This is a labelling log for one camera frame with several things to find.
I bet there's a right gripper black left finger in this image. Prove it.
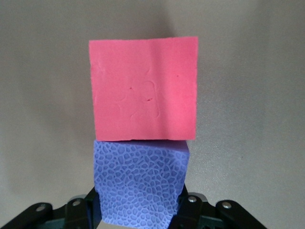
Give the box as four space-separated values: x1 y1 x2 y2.
0 187 103 229

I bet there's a purple foam cube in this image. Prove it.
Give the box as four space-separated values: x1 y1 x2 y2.
91 139 191 229

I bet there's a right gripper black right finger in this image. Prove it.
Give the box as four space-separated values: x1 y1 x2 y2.
168 193 272 229

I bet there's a large table cover mat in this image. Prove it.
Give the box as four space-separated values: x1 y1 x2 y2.
0 0 305 229

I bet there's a red foam cube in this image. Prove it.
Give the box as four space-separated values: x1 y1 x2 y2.
88 37 199 141

